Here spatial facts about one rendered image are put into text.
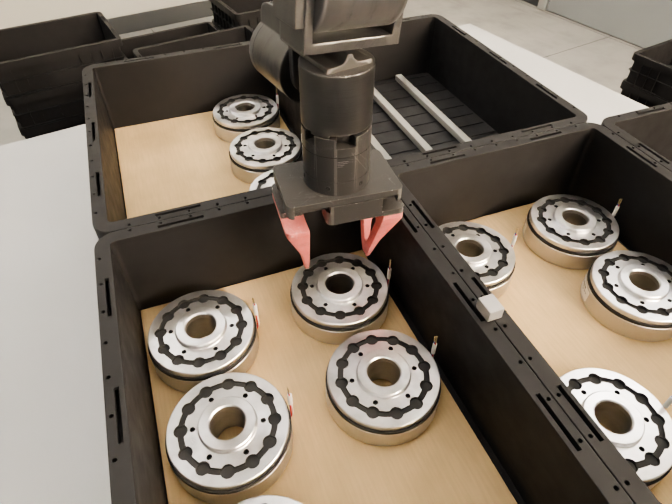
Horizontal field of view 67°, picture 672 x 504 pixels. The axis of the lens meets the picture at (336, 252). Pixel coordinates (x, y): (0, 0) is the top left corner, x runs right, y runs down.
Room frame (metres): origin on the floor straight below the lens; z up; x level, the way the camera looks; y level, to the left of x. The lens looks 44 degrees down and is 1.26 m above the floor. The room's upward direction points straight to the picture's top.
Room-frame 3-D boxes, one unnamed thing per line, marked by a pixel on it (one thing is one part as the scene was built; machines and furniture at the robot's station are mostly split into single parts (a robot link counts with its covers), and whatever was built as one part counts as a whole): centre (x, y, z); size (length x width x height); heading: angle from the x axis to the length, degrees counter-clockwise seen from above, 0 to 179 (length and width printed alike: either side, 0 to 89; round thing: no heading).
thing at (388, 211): (0.37, -0.02, 0.94); 0.07 x 0.07 x 0.09; 16
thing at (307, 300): (0.35, 0.00, 0.86); 0.10 x 0.10 x 0.01
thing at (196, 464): (0.20, 0.09, 0.86); 0.10 x 0.10 x 0.01
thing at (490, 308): (0.26, -0.13, 0.94); 0.02 x 0.01 x 0.01; 21
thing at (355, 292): (0.35, 0.00, 0.86); 0.05 x 0.05 x 0.01
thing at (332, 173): (0.36, 0.00, 1.01); 0.10 x 0.07 x 0.07; 106
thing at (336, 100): (0.37, 0.00, 1.07); 0.07 x 0.06 x 0.07; 32
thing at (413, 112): (0.71, -0.11, 0.87); 0.40 x 0.30 x 0.11; 21
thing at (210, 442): (0.20, 0.09, 0.86); 0.05 x 0.05 x 0.01
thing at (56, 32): (1.70, 0.95, 0.37); 0.40 x 0.30 x 0.45; 122
